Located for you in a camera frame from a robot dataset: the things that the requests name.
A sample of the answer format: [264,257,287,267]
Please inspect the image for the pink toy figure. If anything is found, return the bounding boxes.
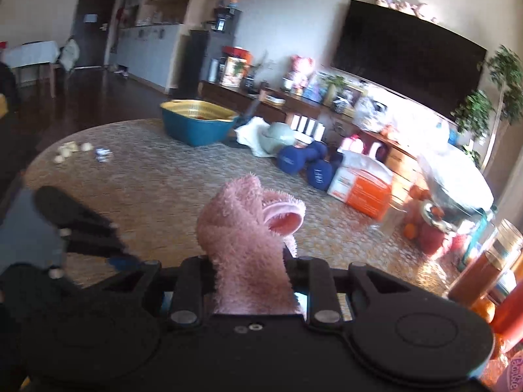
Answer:
[289,55,316,87]

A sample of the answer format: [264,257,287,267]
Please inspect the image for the wooden chair with cloth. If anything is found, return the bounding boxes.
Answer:
[48,38,81,87]

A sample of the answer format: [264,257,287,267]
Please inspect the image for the orange and white box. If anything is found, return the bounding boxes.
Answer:
[327,151,394,220]

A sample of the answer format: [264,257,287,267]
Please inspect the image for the plush toys on television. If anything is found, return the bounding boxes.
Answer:
[374,0,440,24]

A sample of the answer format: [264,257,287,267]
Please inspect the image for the white sideboard cabinet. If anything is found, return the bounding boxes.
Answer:
[116,24,185,93]

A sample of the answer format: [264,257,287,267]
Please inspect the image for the table with white cloth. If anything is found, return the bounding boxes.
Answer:
[2,41,60,68]

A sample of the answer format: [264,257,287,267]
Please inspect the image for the pink fluffy cloth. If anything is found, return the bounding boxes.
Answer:
[196,173,306,316]

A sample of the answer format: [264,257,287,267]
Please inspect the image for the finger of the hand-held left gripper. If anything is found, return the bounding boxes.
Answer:
[33,186,120,236]
[61,232,140,272]

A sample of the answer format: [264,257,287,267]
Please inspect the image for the blue basin with yellow inside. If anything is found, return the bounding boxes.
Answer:
[160,99,240,147]

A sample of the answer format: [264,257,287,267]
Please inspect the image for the pink printed packet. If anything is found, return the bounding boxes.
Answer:
[496,349,523,392]

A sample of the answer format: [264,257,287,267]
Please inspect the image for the blue dumbbell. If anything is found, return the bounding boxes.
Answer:
[277,141,328,173]
[306,153,345,192]

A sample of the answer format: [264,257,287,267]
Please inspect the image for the wooden television cabinet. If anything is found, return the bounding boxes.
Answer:
[198,81,450,197]

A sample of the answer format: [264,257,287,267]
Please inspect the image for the tall black appliance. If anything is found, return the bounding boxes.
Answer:
[178,29,211,99]

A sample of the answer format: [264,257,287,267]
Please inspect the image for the teal bottle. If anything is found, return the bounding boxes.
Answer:
[462,206,498,271]

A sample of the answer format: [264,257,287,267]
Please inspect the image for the black television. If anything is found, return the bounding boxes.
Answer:
[330,0,488,122]

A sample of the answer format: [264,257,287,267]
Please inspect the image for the white plastic bag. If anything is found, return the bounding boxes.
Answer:
[355,94,410,132]

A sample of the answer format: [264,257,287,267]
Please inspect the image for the red bottle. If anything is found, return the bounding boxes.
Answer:
[490,288,523,344]

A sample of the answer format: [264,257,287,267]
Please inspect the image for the brown thermos bottle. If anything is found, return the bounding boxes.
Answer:
[447,218,523,308]

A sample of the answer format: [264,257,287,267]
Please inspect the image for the red-lidded printed canister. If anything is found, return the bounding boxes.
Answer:
[223,46,251,88]

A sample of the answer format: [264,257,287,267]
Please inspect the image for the dark wooden door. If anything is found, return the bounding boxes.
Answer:
[76,0,123,69]

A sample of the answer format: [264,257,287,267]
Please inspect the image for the picture frame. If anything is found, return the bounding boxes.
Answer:
[333,84,365,116]

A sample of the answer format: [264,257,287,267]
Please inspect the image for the metal pot in plastic wrap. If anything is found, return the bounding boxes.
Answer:
[417,147,496,222]

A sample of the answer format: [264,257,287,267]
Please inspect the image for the row of white bottles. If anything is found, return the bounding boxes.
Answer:
[291,114,326,139]

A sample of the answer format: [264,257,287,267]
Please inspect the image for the glass jar of red fruit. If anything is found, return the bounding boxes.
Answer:
[402,186,451,254]

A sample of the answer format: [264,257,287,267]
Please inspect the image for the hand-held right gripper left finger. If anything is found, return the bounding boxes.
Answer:
[102,255,217,330]

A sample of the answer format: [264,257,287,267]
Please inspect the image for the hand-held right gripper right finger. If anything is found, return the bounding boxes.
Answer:
[284,247,411,330]

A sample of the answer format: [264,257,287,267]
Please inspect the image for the tall green houseplant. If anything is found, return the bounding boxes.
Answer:
[451,45,523,172]

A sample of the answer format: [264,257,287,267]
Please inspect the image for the black coffee machine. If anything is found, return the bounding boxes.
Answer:
[211,5,243,33]

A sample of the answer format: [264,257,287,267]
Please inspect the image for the white crumpled cloth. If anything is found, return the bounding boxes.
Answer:
[235,116,279,158]

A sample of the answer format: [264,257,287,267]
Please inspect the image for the pink jug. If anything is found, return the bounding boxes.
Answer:
[341,135,387,162]

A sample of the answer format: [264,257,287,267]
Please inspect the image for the orange fruit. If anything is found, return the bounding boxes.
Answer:
[470,298,498,324]

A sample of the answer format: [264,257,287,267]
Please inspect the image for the grey-green bowl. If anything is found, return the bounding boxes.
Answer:
[261,122,296,155]

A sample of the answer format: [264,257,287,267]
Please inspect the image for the small potted plant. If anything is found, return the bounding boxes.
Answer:
[324,74,349,107]

